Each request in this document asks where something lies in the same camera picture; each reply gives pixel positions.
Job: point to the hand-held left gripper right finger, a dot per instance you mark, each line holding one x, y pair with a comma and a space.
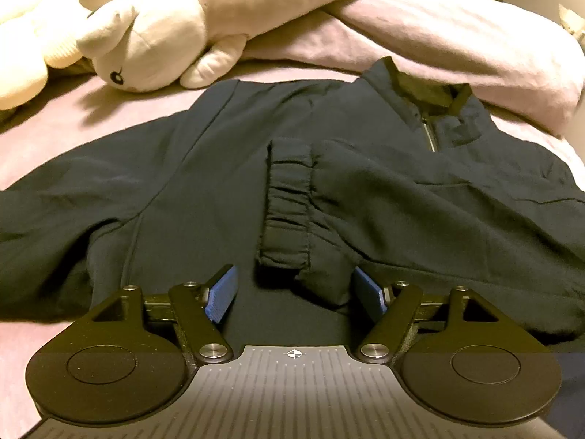
368, 293

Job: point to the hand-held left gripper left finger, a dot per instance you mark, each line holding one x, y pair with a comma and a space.
223, 293

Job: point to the dark navy zip jacket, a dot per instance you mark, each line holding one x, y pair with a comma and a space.
192, 183

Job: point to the purple bed sheet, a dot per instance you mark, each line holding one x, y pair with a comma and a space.
68, 119

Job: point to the long cream plush toy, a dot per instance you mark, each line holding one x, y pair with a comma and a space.
151, 41

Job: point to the purple duvet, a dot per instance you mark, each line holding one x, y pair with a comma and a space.
457, 45

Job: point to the cream flower plush cushion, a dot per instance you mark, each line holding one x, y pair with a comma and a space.
27, 23

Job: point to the yellow-legged shelf stand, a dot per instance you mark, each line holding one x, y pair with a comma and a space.
572, 23

